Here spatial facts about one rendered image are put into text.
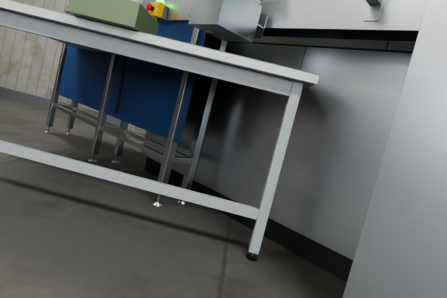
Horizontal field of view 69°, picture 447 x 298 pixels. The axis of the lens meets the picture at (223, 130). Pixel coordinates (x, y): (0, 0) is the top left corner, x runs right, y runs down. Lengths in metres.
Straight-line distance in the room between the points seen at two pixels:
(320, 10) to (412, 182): 0.72
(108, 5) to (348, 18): 0.85
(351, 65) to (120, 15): 0.92
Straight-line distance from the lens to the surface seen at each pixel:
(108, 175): 1.38
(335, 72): 1.49
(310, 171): 1.47
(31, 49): 4.88
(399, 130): 0.97
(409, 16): 1.23
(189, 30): 1.70
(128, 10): 1.27
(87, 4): 1.34
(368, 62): 1.45
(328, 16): 1.34
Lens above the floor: 0.55
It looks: 4 degrees down
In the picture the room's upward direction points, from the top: 14 degrees clockwise
